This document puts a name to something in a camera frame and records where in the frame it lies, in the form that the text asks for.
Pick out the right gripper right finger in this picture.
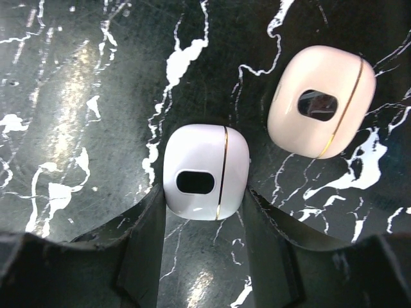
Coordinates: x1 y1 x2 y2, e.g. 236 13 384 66
245 188 410 307

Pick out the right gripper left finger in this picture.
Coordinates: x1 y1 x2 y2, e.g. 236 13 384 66
1 185 166 307

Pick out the white earbud charging case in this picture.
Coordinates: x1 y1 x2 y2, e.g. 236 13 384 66
162 124 250 221

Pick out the beige earbud charging case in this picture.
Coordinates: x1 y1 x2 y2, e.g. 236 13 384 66
267 46 376 159

